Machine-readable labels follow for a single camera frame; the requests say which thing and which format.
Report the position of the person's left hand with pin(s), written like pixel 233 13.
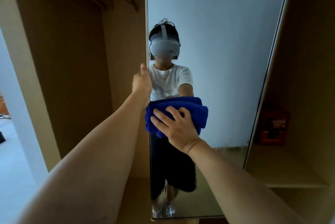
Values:
pixel 141 85

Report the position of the person's right hand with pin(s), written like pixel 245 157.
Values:
pixel 180 132

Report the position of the blue microfibre cloth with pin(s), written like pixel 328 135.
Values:
pixel 178 102

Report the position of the light wooden wardrobe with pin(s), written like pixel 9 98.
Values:
pixel 78 61

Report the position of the tall framed mirror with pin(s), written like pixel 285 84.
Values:
pixel 222 48

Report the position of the person's left forearm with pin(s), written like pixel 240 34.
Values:
pixel 91 166

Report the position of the person's right forearm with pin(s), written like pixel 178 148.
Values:
pixel 235 189

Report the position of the red cardboard box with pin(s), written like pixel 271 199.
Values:
pixel 272 127

